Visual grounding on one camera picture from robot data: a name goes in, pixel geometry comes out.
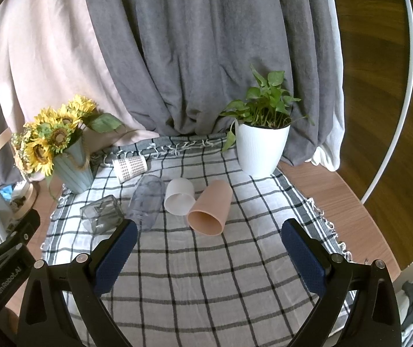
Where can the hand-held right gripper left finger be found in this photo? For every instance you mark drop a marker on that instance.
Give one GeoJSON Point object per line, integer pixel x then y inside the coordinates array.
{"type": "Point", "coordinates": [116, 256]}

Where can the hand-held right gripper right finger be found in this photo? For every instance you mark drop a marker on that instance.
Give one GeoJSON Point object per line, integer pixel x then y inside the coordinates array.
{"type": "Point", "coordinates": [306, 260]}

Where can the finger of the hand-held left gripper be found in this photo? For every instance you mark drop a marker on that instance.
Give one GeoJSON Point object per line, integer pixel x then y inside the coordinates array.
{"type": "Point", "coordinates": [25, 226]}

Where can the grey square glass cup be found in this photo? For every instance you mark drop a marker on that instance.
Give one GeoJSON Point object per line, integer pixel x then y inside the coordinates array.
{"type": "Point", "coordinates": [101, 215]}

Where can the clear plastic cup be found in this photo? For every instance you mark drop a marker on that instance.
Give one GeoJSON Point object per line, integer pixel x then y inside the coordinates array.
{"type": "Point", "coordinates": [147, 202]}

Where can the white frosted cup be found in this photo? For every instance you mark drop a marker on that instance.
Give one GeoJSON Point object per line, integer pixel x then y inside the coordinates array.
{"type": "Point", "coordinates": [179, 197]}

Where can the white dotted paper cup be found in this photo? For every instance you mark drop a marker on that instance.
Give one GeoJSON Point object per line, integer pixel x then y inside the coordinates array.
{"type": "Point", "coordinates": [130, 168]}

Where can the pink plastic cup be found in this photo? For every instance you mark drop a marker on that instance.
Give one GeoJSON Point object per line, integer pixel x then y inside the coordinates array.
{"type": "Point", "coordinates": [212, 202]}

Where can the round beige tin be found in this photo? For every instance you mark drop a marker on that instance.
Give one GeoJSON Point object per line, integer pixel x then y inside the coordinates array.
{"type": "Point", "coordinates": [24, 200]}

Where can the light blue ribbed vase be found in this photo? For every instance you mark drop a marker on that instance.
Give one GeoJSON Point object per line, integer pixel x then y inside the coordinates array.
{"type": "Point", "coordinates": [74, 171]}

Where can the black white checkered cloth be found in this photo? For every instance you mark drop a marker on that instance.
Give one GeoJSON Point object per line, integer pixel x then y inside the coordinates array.
{"type": "Point", "coordinates": [199, 278]}

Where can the artificial sunflower bouquet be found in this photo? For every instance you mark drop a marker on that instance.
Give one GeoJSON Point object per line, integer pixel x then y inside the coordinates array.
{"type": "Point", "coordinates": [53, 133]}

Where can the white ribbed plant pot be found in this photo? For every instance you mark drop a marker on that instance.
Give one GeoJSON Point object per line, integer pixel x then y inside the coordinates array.
{"type": "Point", "coordinates": [260, 150]}

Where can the green pothos plant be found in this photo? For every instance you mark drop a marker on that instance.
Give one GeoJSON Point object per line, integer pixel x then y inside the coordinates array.
{"type": "Point", "coordinates": [264, 108]}

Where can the pink curtain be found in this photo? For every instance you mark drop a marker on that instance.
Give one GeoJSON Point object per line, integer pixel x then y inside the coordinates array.
{"type": "Point", "coordinates": [58, 65]}

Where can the white curtain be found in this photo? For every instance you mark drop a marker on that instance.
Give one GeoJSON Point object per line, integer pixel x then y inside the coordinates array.
{"type": "Point", "coordinates": [333, 79]}

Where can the white hoop tube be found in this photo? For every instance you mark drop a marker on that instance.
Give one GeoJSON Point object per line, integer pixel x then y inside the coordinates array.
{"type": "Point", "coordinates": [407, 72]}

